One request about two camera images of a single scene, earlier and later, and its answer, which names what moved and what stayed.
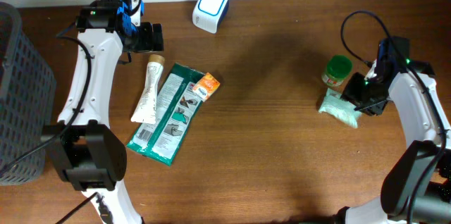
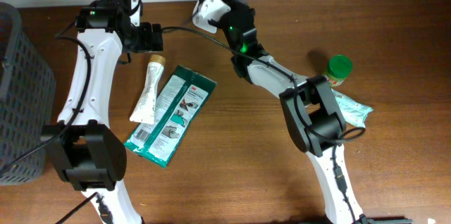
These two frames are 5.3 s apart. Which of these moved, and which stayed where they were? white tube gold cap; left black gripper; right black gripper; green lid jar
Moved: right black gripper
Stayed: white tube gold cap; left black gripper; green lid jar
